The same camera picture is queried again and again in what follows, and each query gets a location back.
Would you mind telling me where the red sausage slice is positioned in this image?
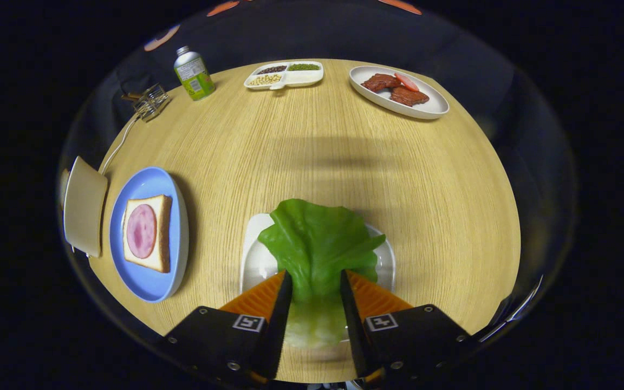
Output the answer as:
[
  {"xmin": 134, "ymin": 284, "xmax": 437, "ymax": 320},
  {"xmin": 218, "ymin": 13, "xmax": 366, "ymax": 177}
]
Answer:
[{"xmin": 394, "ymin": 72, "xmax": 420, "ymax": 92}]

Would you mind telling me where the white toaster cable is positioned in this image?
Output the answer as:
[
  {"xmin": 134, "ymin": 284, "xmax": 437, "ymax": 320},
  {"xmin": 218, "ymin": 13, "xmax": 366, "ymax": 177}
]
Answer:
[{"xmin": 99, "ymin": 113, "xmax": 142, "ymax": 175}]

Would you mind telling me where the white toaster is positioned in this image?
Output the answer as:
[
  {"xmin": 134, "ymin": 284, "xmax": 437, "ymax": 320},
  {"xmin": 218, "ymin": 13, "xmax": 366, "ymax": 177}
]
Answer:
[{"xmin": 62, "ymin": 156, "xmax": 109, "ymax": 258}]

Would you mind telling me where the white divided dish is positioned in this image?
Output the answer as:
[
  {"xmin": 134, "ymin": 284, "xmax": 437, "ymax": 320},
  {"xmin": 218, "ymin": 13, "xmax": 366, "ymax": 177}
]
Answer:
[{"xmin": 244, "ymin": 61, "xmax": 324, "ymax": 90}]

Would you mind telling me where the brown meat piece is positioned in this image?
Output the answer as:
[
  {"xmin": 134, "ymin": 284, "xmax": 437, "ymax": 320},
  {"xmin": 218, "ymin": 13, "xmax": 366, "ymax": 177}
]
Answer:
[
  {"xmin": 389, "ymin": 86, "xmax": 430, "ymax": 107},
  {"xmin": 361, "ymin": 74, "xmax": 402, "ymax": 92}
]

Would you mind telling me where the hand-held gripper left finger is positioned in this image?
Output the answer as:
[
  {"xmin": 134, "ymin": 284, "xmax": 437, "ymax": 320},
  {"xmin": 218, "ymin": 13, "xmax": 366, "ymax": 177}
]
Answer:
[{"xmin": 163, "ymin": 270, "xmax": 294, "ymax": 388}]

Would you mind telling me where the white oval plate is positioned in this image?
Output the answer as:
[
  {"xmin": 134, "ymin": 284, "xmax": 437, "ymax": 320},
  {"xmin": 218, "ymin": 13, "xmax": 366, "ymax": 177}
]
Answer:
[{"xmin": 349, "ymin": 66, "xmax": 450, "ymax": 120}]

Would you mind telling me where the green lettuce leaf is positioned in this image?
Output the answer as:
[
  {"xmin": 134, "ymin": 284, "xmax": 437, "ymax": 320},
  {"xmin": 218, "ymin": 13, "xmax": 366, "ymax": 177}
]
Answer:
[{"xmin": 258, "ymin": 198, "xmax": 386, "ymax": 347}]

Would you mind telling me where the green and silver bottle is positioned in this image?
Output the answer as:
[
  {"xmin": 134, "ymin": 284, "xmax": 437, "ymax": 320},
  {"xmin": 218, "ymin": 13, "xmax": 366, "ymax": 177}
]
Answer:
[{"xmin": 174, "ymin": 46, "xmax": 216, "ymax": 101}]

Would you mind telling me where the white bread slice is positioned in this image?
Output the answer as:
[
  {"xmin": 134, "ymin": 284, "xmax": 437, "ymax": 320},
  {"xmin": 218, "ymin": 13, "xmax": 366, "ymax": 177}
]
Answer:
[{"xmin": 122, "ymin": 194, "xmax": 173, "ymax": 273}]

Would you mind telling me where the black backdrop cloth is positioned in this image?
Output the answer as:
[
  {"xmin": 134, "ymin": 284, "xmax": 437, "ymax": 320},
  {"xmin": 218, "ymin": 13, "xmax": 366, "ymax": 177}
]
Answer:
[{"xmin": 57, "ymin": 0, "xmax": 578, "ymax": 347}]

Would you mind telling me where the metal wire basket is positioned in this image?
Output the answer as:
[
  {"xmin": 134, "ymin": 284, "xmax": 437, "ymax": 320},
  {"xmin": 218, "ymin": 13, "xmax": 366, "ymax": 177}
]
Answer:
[{"xmin": 133, "ymin": 83, "xmax": 171, "ymax": 122}]

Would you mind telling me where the blue plate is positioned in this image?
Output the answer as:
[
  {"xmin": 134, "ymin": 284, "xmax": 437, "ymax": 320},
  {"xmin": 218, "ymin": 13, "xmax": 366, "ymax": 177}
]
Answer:
[{"xmin": 109, "ymin": 166, "xmax": 189, "ymax": 303}]

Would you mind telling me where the white square plate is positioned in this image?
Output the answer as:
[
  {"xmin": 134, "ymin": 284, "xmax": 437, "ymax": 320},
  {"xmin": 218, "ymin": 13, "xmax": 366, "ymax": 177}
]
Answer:
[{"xmin": 239, "ymin": 213, "xmax": 397, "ymax": 347}]

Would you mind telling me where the pink ham slice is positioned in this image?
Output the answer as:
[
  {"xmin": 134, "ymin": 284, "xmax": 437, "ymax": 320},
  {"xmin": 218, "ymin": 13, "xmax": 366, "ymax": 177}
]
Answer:
[{"xmin": 126, "ymin": 204, "xmax": 158, "ymax": 259}]

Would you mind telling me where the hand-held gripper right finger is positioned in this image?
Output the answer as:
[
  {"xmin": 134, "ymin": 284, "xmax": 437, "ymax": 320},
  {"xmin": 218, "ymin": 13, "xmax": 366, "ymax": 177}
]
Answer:
[{"xmin": 339, "ymin": 269, "xmax": 478, "ymax": 386}]

